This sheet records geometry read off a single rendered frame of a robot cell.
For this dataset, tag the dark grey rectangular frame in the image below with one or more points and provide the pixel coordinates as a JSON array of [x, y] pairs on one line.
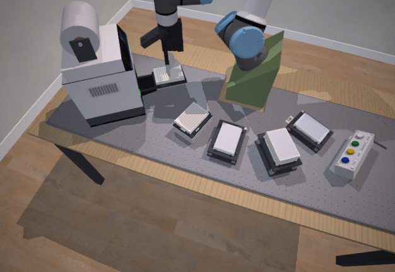
[[304, 138], [223, 156]]

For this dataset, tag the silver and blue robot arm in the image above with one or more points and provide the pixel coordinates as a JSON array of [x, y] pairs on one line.
[[243, 30]]

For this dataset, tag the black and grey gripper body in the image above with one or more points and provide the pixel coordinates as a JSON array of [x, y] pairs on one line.
[[173, 40]]

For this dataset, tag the light grey roll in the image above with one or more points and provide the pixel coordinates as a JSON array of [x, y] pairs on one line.
[[79, 19]]

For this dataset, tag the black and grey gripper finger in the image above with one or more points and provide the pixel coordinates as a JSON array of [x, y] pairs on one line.
[[169, 63]]

